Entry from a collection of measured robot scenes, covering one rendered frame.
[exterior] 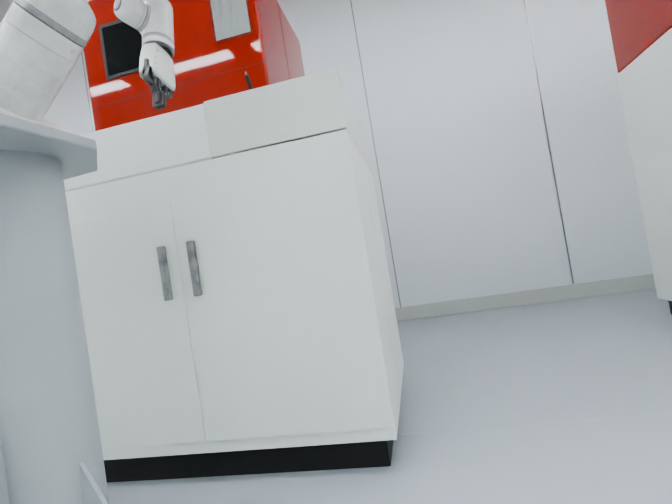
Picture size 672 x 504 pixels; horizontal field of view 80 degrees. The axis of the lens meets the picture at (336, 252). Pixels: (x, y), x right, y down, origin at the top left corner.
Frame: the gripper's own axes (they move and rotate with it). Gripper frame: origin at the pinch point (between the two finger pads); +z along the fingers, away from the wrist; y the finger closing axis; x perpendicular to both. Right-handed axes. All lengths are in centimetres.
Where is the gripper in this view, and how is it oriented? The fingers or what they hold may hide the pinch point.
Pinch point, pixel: (159, 100)
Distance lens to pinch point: 126.1
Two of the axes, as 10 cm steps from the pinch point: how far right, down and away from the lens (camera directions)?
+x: 9.7, -1.7, -1.9
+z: 1.2, 9.7, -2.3
